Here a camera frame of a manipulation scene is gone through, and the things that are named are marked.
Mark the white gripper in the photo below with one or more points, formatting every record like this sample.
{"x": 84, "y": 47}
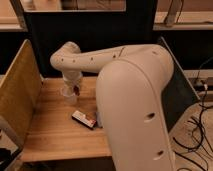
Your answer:
{"x": 72, "y": 79}

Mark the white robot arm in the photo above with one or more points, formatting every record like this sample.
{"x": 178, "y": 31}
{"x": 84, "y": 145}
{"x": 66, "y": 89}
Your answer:
{"x": 129, "y": 86}

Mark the translucent ceramic cup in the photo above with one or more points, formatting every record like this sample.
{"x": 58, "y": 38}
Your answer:
{"x": 71, "y": 100}

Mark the red and white box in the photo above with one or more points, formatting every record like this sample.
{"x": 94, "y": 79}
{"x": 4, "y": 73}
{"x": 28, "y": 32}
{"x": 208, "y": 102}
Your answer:
{"x": 83, "y": 119}

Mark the wooden side panel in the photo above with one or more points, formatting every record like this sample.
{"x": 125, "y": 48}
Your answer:
{"x": 19, "y": 90}

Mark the black back panel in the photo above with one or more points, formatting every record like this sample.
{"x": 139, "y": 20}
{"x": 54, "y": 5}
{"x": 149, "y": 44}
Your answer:
{"x": 89, "y": 30}

